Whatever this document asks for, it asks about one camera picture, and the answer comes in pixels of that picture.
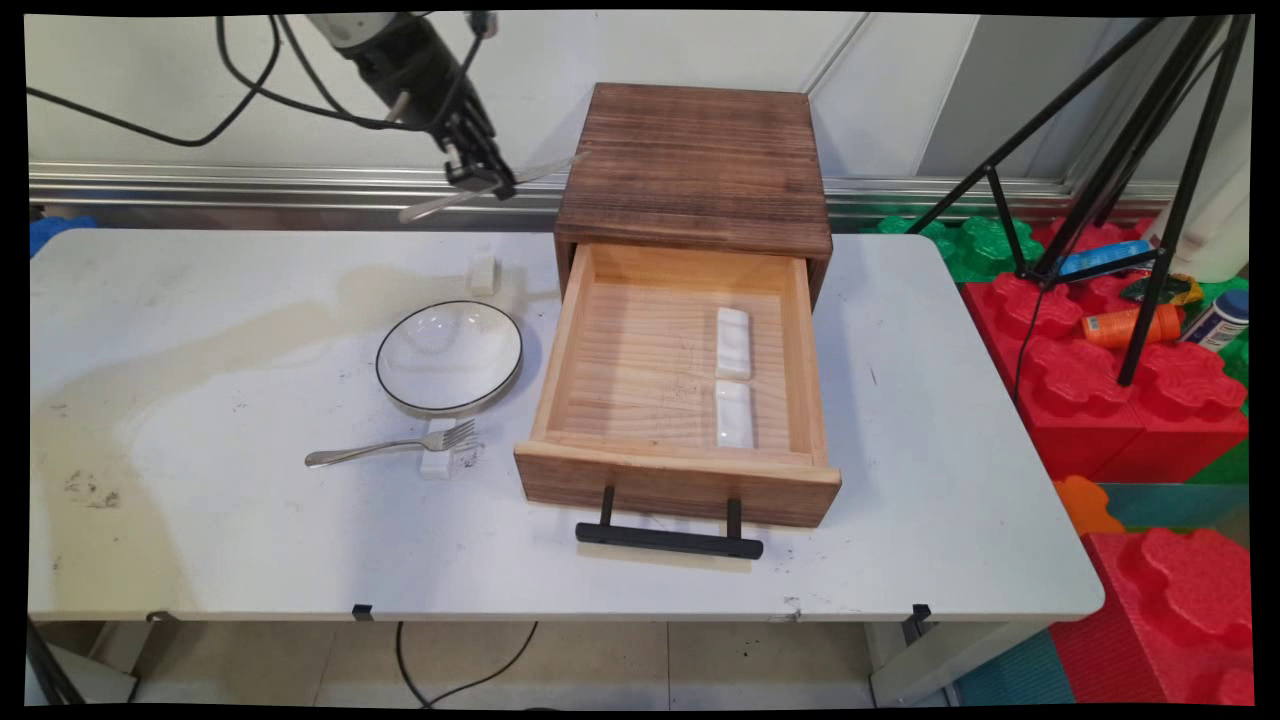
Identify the light wooden drawer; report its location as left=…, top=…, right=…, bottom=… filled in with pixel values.
left=514, top=242, right=843, bottom=529

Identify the silver metal fork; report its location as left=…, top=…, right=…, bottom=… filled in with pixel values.
left=304, top=419, right=478, bottom=469

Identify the dark wooden drawer cabinet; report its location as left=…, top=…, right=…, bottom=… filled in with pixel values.
left=554, top=83, right=835, bottom=309

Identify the aluminium wall rail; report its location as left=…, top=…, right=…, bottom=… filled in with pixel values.
left=28, top=160, right=1181, bottom=223

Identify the orange foam block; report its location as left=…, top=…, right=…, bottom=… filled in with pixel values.
left=1053, top=475, right=1127, bottom=537

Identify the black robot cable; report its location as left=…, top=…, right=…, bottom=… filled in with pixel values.
left=27, top=12, right=501, bottom=149

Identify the large red foam block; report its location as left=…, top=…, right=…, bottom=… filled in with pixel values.
left=960, top=218, right=1250, bottom=484

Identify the teal foam mat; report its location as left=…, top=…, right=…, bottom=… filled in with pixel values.
left=1098, top=482, right=1250, bottom=533

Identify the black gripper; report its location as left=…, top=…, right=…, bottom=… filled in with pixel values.
left=344, top=14, right=519, bottom=201

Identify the blue flat packet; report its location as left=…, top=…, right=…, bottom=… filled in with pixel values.
left=1057, top=240, right=1154, bottom=279

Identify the orange plastic bottle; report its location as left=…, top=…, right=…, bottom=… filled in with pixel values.
left=1081, top=305, right=1186, bottom=350

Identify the white bottle with blue cap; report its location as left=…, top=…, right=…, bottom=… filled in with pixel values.
left=1180, top=290, right=1250, bottom=353

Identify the white plastic container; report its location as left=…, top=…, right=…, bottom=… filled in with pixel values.
left=1148, top=110, right=1251, bottom=285

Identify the white plate with black rim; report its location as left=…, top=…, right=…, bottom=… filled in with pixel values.
left=376, top=300, right=524, bottom=413

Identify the yellow and dark snack bag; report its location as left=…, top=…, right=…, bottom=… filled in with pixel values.
left=1119, top=273, right=1204, bottom=307

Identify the silver metal table knife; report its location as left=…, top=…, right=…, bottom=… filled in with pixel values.
left=397, top=150, right=593, bottom=224

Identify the black floor cable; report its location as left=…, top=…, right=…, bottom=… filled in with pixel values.
left=395, top=621, right=540, bottom=709

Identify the green foam block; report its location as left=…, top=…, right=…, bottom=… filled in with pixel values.
left=868, top=215, right=1046, bottom=285

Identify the black camera tripod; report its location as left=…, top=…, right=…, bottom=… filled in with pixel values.
left=905, top=14, right=1253, bottom=389

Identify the grey metal table leg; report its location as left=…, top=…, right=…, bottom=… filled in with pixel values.
left=868, top=620, right=1051, bottom=709

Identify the black metal drawer handle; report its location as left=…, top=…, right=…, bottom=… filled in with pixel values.
left=576, top=486, right=765, bottom=560

